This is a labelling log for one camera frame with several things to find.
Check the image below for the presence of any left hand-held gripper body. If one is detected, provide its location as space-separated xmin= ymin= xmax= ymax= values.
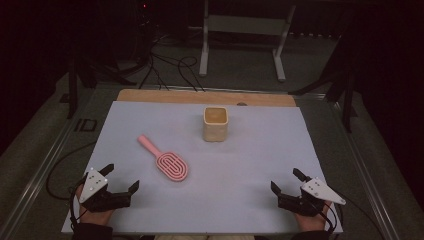
xmin=78 ymin=167 xmax=131 ymax=213

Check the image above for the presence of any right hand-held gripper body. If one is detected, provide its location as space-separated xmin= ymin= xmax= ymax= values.
xmin=278 ymin=177 xmax=347 ymax=217

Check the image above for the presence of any pink hairbrush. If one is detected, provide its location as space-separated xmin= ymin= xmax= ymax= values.
xmin=137 ymin=134 xmax=189 ymax=183

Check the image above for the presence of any beige square cup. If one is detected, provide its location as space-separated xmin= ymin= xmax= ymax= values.
xmin=202 ymin=106 xmax=230 ymax=143

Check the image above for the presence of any person's left hand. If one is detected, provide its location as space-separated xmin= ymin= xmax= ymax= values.
xmin=75 ymin=184 xmax=114 ymax=225

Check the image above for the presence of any person's right hand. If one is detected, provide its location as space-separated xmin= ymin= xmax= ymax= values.
xmin=294 ymin=201 xmax=333 ymax=232

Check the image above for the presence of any white board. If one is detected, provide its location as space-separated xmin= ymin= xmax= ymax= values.
xmin=60 ymin=100 xmax=344 ymax=235

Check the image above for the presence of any black tripod stand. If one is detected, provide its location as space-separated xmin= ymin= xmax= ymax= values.
xmin=66 ymin=56 xmax=138 ymax=120
xmin=288 ymin=33 xmax=359 ymax=134

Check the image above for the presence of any grey metal stand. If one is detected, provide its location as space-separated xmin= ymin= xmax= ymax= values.
xmin=198 ymin=0 xmax=297 ymax=83

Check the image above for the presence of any left hand-held gripper cable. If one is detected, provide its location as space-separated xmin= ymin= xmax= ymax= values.
xmin=68 ymin=178 xmax=90 ymax=232

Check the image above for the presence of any hand-held gripper cable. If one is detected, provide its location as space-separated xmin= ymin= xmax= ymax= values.
xmin=68 ymin=178 xmax=90 ymax=232
xmin=319 ymin=199 xmax=338 ymax=234

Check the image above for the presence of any right hand-held gripper cable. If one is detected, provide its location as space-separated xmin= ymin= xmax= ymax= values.
xmin=319 ymin=199 xmax=338 ymax=234

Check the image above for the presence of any black floor cable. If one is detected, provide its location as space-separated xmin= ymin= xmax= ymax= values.
xmin=45 ymin=141 xmax=98 ymax=202
xmin=334 ymin=191 xmax=386 ymax=240

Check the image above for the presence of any aluminium rail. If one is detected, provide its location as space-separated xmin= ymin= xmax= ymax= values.
xmin=0 ymin=106 xmax=88 ymax=240
xmin=328 ymin=99 xmax=401 ymax=240

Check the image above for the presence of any tangle of black cables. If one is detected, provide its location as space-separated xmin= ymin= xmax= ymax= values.
xmin=138 ymin=31 xmax=206 ymax=93

